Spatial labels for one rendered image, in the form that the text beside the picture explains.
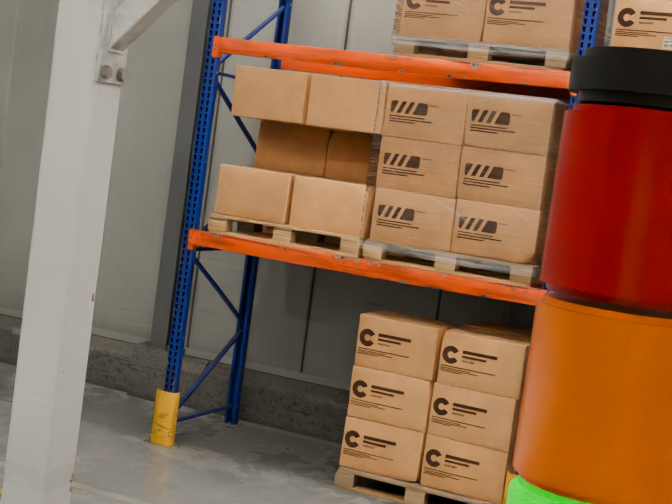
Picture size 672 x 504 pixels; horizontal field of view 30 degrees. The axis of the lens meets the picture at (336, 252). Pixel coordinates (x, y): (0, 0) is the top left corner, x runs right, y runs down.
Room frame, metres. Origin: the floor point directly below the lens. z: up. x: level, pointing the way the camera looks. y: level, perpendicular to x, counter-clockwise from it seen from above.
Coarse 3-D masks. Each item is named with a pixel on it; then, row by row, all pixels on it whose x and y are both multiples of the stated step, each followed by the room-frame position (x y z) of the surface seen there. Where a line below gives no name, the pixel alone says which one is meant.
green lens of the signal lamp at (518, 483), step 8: (512, 480) 0.37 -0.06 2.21; (520, 480) 0.36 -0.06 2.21; (512, 488) 0.36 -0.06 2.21; (520, 488) 0.35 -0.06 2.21; (528, 488) 0.35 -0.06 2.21; (536, 488) 0.35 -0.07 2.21; (512, 496) 0.35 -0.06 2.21; (520, 496) 0.35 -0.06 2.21; (528, 496) 0.35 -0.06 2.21; (536, 496) 0.35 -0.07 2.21; (544, 496) 0.35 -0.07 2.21; (552, 496) 0.35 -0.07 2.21; (560, 496) 0.35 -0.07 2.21
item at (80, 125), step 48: (96, 0) 2.81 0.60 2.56; (96, 48) 2.80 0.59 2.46; (48, 96) 2.85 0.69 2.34; (96, 96) 2.82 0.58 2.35; (48, 144) 2.84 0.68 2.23; (96, 144) 2.84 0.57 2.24; (48, 192) 2.83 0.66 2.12; (96, 192) 2.86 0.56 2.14; (48, 240) 2.83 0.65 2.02; (96, 240) 2.88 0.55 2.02; (48, 288) 2.82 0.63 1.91; (48, 336) 2.81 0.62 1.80; (48, 384) 2.81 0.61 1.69; (48, 432) 2.80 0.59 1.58; (48, 480) 2.81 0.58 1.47
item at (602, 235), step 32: (576, 128) 0.35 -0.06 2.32; (608, 128) 0.34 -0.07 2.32; (640, 128) 0.34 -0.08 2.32; (576, 160) 0.35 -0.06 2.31; (608, 160) 0.34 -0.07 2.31; (640, 160) 0.34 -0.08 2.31; (576, 192) 0.35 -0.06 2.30; (608, 192) 0.34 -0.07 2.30; (640, 192) 0.33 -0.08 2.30; (576, 224) 0.34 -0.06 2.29; (608, 224) 0.34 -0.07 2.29; (640, 224) 0.33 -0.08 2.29; (544, 256) 0.36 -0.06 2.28; (576, 256) 0.34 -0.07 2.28; (608, 256) 0.34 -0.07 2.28; (640, 256) 0.33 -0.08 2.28; (576, 288) 0.34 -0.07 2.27; (608, 288) 0.34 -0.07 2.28; (640, 288) 0.33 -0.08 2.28
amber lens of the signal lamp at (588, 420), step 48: (576, 336) 0.34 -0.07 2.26; (624, 336) 0.33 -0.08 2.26; (528, 384) 0.36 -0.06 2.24; (576, 384) 0.34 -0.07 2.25; (624, 384) 0.33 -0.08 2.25; (528, 432) 0.35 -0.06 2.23; (576, 432) 0.34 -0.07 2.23; (624, 432) 0.33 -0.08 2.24; (528, 480) 0.35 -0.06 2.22; (576, 480) 0.34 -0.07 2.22; (624, 480) 0.33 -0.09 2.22
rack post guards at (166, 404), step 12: (156, 396) 9.09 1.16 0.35; (168, 396) 9.04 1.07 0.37; (156, 408) 9.08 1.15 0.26; (168, 408) 9.03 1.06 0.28; (156, 420) 9.07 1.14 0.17; (168, 420) 9.03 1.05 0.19; (156, 432) 9.07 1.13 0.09; (168, 432) 9.03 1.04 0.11; (168, 444) 9.04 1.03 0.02; (504, 492) 8.01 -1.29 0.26
